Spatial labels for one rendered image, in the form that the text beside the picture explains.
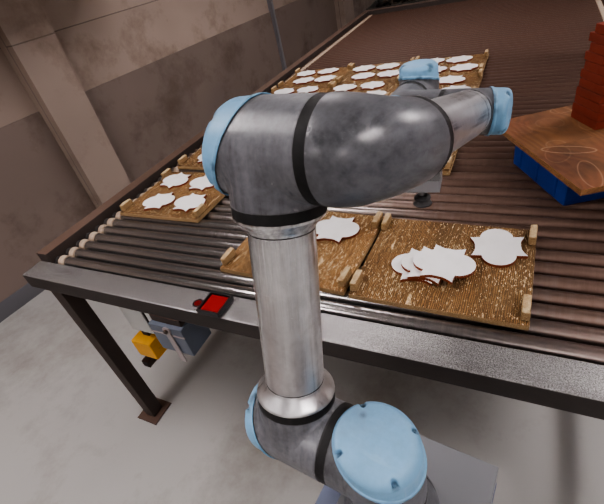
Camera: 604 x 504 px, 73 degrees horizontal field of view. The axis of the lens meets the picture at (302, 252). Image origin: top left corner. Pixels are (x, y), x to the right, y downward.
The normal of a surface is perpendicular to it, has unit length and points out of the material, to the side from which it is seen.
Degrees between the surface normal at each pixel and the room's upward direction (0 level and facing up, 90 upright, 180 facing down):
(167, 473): 0
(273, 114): 30
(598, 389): 0
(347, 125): 46
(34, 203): 90
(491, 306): 0
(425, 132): 68
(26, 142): 90
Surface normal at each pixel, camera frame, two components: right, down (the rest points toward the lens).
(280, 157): -0.55, 0.28
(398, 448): -0.11, -0.73
